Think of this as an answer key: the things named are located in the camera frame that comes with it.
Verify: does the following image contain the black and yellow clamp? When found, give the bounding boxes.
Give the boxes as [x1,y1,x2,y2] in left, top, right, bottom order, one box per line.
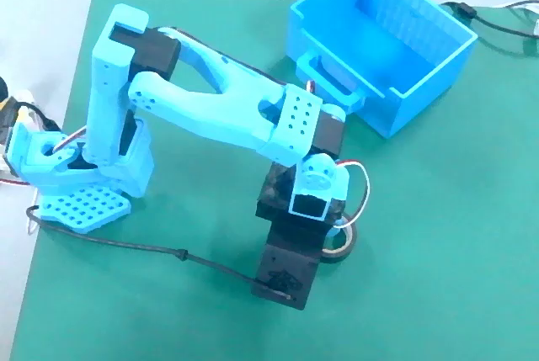
[0,77,26,147]

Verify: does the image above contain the green cutting mat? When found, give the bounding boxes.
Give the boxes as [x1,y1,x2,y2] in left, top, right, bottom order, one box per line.
[8,0,539,361]

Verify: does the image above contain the black electrical tape roll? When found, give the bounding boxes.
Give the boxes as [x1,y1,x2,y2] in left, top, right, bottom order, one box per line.
[322,221,360,266]

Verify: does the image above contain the black cable with inline switch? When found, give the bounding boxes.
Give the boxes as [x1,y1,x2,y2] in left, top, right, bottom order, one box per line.
[440,1,539,59]

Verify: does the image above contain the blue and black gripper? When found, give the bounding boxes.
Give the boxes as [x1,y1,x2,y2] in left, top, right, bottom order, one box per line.
[325,197,351,242]

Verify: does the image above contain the white servo wire loop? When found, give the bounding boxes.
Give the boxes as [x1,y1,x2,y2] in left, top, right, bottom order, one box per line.
[334,161,371,227]

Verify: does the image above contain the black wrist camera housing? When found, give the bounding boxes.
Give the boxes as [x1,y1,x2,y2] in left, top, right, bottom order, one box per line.
[250,162,344,311]

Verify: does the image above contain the black camera cable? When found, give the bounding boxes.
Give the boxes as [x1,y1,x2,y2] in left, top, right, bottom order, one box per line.
[25,204,296,301]

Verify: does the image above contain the white cable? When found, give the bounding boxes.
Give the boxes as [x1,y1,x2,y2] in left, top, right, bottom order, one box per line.
[503,0,539,38]

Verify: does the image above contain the blue plastic box with handle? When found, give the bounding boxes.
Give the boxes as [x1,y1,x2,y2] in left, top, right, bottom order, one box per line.
[288,0,479,140]

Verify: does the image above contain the red and white servo wires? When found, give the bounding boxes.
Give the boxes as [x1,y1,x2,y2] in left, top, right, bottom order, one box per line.
[0,125,89,236]

